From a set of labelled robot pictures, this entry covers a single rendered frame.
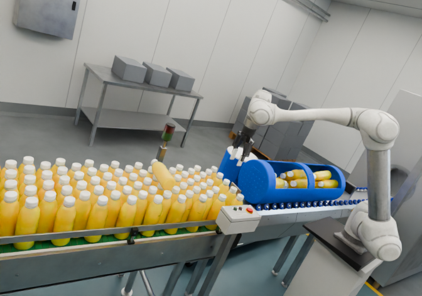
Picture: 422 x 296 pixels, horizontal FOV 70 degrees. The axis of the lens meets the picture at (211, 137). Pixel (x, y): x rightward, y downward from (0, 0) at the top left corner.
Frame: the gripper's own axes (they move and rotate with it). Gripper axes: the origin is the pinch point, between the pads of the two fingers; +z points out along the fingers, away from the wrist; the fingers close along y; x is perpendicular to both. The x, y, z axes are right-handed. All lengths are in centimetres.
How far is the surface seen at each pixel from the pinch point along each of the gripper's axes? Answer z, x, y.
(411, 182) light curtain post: -7, -158, -33
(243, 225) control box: 21.2, 8.7, -31.9
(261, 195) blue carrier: 19.8, -22.9, -9.7
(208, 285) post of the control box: 65, 10, -29
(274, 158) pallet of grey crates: 107, -304, 215
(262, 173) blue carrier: 7.9, -22.9, -3.3
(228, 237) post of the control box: 32.5, 10.8, -27.7
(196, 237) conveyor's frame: 36.9, 25.0, -20.7
